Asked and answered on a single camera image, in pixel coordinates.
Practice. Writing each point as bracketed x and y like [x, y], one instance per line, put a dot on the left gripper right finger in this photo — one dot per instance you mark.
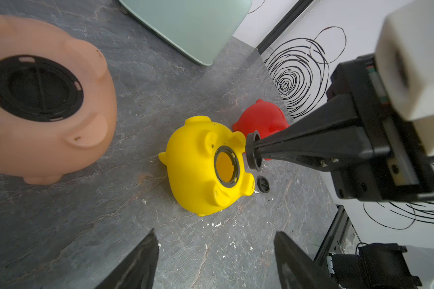
[295, 269]

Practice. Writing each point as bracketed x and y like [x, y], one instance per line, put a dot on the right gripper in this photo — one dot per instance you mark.
[381, 160]

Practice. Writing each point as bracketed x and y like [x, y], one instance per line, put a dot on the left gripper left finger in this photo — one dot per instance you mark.
[137, 270]

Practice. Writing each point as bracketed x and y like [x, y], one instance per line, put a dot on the black plug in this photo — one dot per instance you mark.
[254, 162]
[263, 184]

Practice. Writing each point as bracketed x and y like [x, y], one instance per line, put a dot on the yellow piggy bank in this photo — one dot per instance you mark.
[205, 166]

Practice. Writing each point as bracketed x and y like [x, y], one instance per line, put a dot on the pink piggy bank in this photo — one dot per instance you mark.
[57, 101]

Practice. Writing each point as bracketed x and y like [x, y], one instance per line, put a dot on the red piggy bank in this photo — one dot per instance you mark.
[263, 116]

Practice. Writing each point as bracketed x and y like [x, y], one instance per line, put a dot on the mint green toaster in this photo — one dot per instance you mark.
[199, 29]

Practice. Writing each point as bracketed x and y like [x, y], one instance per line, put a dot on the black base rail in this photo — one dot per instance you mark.
[341, 238]

